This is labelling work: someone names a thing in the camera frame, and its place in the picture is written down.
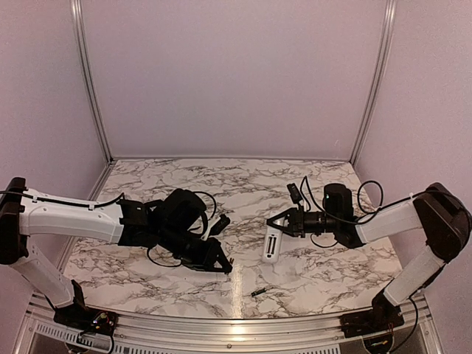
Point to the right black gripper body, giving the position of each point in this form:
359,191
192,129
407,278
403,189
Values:
299,222

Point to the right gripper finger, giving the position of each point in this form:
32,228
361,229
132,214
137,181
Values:
280,220
278,230

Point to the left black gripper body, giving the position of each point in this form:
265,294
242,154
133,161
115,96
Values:
194,257

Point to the white remote control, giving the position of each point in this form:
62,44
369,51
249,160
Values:
271,248

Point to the black green AAA battery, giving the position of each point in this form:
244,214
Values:
258,292

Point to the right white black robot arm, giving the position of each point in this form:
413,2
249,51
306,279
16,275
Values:
442,216

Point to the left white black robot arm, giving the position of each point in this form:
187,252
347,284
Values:
179,224

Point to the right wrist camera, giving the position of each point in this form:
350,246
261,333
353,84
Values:
294,193

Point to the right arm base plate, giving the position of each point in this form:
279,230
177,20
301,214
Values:
365,322

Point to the front aluminium rail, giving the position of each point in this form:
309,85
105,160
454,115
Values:
142,333

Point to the right aluminium frame post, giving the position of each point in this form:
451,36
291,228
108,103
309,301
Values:
381,62

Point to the aluminium frame post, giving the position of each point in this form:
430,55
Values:
85,64
381,62

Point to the left aluminium frame post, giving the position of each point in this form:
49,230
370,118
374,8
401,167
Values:
85,64

